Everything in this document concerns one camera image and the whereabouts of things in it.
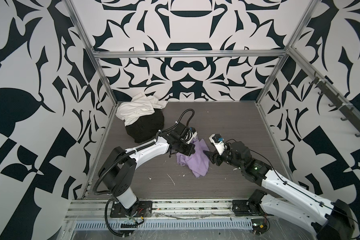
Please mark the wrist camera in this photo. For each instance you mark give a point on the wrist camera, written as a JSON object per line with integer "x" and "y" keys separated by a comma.
{"x": 187, "y": 134}
{"x": 218, "y": 142}

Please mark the white perforated cable duct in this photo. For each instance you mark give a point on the white perforated cable duct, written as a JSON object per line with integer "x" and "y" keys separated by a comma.
{"x": 188, "y": 224}

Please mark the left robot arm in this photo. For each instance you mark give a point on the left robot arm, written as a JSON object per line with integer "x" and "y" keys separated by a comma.
{"x": 116, "y": 174}

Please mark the black cloth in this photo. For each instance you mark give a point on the black cloth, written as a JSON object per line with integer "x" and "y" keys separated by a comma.
{"x": 146, "y": 127}

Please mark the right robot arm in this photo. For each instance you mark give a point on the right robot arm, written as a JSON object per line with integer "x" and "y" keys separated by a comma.
{"x": 281, "y": 197}

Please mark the aluminium front rail frame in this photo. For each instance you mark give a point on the aluminium front rail frame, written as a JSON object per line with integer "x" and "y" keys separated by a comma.
{"x": 93, "y": 209}

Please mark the black wall hook rack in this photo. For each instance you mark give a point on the black wall hook rack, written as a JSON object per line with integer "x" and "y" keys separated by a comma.
{"x": 338, "y": 101}

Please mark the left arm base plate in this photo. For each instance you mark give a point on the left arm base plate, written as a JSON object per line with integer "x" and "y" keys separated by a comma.
{"x": 139, "y": 209}

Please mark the small electronics board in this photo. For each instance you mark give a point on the small electronics board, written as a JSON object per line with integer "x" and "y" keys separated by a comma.
{"x": 260, "y": 226}

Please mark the white cloth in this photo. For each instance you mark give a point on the white cloth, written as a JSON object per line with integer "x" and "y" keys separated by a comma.
{"x": 140, "y": 105}

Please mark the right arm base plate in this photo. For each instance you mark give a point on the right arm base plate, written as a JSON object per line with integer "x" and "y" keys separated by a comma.
{"x": 243, "y": 208}

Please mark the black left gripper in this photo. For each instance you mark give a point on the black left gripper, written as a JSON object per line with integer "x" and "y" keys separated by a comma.
{"x": 191, "y": 149}

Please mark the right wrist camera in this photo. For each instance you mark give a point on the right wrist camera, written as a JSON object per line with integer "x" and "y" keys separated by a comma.
{"x": 218, "y": 142}

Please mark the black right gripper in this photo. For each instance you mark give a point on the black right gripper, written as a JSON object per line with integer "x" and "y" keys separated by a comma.
{"x": 213, "y": 157}

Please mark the purple cloth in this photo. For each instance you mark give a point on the purple cloth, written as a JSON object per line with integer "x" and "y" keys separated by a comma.
{"x": 198, "y": 162}

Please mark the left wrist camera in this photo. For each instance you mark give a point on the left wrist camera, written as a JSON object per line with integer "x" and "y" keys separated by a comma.
{"x": 187, "y": 134}

